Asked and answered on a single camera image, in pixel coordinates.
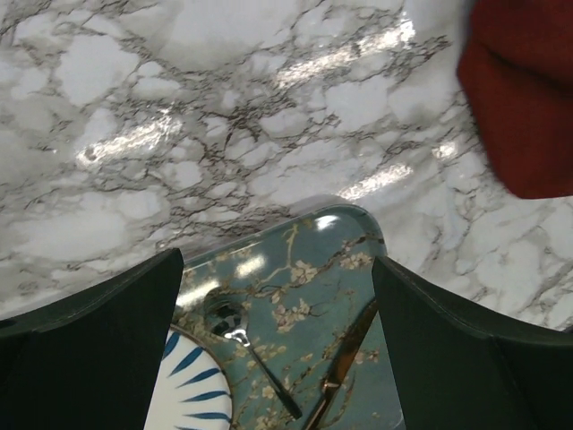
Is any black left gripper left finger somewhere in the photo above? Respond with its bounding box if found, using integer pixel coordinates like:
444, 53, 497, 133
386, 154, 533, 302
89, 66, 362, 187
1, 248, 184, 429

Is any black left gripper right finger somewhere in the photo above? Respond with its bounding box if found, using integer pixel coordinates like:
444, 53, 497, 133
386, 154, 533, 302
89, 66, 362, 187
372, 256, 572, 429

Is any dark red cloth napkin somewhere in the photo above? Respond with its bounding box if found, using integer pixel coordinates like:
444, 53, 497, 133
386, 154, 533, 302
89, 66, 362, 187
458, 1, 572, 199

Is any blue striped white plate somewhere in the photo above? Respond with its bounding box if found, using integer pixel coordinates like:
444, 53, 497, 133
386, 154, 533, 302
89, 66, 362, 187
144, 329, 233, 430

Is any rose gold knife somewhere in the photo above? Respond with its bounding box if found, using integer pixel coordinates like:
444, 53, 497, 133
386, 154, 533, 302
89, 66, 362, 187
304, 298, 378, 430

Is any silver spoon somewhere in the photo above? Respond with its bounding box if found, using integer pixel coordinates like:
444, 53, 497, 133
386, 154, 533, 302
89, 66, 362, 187
204, 293, 303, 420

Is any teal floral serving tray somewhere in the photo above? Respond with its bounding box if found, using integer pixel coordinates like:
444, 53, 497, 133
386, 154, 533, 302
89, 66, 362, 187
174, 204, 385, 429

